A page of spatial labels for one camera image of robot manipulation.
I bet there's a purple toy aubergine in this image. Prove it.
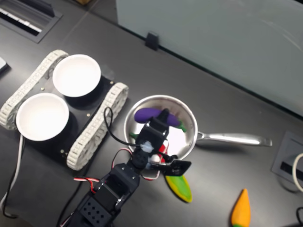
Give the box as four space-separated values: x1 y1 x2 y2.
134 107 187 132

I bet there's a yellow green toy corn cob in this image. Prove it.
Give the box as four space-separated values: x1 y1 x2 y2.
164 174 194 203

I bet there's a pale grey putty lump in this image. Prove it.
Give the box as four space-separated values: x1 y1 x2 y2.
139 140 154 153

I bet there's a tracked vehicle with white tracks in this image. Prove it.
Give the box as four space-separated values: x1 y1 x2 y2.
0 49 130 171

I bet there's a frosted glass partition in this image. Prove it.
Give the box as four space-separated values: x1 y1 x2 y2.
116 0 303 117

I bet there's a white bowl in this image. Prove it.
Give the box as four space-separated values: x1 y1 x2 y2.
52 54 102 97
16 92 70 142

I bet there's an orange toy carrot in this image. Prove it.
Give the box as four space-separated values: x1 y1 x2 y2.
231 188 251 227

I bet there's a steel pan with long handle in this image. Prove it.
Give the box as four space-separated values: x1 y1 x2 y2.
123 95 273 159

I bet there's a long black cable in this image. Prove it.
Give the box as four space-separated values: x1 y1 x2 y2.
103 106 143 148

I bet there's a black gripper camera board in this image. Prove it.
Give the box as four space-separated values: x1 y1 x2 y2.
151 155 192 177

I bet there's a black partition bracket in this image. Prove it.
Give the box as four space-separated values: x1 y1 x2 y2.
144 32 160 51

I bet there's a thin black base cable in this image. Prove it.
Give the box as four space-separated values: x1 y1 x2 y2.
56 163 94 227

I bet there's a grey table cable box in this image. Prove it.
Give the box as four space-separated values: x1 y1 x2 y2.
271 131 303 189
0 0 63 44

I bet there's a white cable loop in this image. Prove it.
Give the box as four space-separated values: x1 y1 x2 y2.
292 153 303 192

